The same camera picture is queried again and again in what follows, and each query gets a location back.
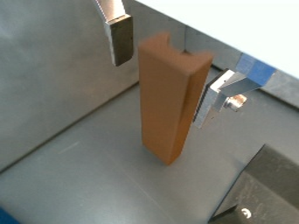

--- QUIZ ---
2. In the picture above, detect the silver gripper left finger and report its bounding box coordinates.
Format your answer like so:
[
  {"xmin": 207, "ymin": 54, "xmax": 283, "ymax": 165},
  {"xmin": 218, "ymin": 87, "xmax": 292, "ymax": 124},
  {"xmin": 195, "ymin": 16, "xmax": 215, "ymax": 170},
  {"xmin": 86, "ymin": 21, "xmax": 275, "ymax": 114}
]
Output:
[{"xmin": 94, "ymin": 0, "xmax": 134, "ymax": 67}]

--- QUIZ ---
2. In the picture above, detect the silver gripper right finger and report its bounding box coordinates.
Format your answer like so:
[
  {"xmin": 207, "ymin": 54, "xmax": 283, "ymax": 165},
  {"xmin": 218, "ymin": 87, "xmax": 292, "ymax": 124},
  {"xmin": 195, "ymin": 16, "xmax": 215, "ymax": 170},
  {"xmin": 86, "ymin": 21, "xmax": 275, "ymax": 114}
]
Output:
[{"xmin": 192, "ymin": 53, "xmax": 276, "ymax": 129}]

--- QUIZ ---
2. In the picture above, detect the brown arch block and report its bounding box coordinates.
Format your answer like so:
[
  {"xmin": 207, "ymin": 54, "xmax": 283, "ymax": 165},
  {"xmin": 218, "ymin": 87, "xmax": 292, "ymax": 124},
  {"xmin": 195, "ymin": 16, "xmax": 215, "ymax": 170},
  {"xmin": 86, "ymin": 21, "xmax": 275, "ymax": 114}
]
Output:
[{"xmin": 138, "ymin": 32, "xmax": 212, "ymax": 164}]

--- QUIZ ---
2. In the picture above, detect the dark grey curved fixture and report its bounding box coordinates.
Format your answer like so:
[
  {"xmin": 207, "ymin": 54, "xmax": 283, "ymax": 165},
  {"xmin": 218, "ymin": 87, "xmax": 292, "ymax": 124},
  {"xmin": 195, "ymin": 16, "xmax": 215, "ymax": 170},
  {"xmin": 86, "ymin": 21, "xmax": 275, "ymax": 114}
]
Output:
[{"xmin": 208, "ymin": 144, "xmax": 299, "ymax": 224}]

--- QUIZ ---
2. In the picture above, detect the blue foam shape-sorter board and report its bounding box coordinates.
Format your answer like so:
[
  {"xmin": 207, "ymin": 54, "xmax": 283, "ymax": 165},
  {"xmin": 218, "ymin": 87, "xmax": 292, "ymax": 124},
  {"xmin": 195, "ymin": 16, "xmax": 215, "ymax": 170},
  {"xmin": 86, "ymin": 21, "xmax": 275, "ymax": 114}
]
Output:
[{"xmin": 0, "ymin": 207, "xmax": 20, "ymax": 224}]

